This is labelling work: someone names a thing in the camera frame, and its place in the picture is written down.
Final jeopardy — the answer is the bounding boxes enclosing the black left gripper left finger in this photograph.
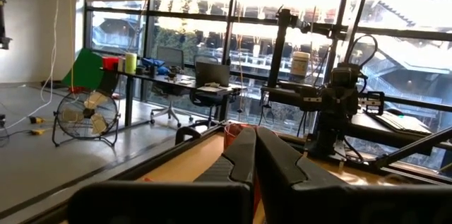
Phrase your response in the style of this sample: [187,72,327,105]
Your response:
[69,126,257,224]

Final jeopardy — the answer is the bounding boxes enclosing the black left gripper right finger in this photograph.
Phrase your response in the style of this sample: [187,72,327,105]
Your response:
[256,126,452,224]

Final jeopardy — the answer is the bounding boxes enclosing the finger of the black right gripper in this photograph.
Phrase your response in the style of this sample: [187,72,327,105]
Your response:
[359,91,386,116]
[302,95,323,105]

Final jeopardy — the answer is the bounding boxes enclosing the pink faceted plastic cup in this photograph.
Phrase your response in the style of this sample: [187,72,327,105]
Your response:
[223,123,250,151]

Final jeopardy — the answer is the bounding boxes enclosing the black keyboard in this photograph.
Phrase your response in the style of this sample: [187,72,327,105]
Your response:
[369,110,432,136]

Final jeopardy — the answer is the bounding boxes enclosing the white plastic jar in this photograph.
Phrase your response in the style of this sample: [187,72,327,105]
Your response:
[290,51,311,78]

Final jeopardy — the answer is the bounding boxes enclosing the black office chair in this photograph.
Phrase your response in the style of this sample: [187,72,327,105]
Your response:
[189,54,232,129]

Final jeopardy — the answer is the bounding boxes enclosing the black laptop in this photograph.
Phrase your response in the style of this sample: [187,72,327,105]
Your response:
[194,61,232,88]

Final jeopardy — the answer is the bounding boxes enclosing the black office desk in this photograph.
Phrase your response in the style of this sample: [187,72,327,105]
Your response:
[100,67,243,128]

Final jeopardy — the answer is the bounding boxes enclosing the grey mesh office chair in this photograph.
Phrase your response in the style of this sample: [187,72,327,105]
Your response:
[150,46,194,129]

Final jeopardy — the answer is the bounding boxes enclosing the blue bag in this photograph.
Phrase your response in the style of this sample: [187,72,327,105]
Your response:
[141,57,171,76]

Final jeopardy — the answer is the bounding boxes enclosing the black floor fan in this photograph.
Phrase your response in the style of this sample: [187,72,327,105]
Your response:
[52,88,120,148]

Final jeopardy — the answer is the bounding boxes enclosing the yellow-green roll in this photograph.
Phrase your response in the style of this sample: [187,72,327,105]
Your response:
[125,52,138,75]

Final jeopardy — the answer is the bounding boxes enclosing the red box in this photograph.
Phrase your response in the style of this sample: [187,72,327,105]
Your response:
[102,56,120,72]

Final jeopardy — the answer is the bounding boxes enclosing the green board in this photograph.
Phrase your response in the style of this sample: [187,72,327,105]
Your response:
[61,47,105,90]

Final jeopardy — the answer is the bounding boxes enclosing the black frame crossbar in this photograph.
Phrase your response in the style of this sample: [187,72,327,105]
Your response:
[260,84,321,109]

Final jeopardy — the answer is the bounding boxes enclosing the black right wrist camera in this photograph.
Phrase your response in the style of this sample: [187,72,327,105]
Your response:
[330,63,361,89]

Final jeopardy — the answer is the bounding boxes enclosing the black frame post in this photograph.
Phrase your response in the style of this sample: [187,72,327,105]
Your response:
[266,6,349,89]

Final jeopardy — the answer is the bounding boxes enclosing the black frame strut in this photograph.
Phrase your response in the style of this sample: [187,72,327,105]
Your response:
[374,124,452,169]

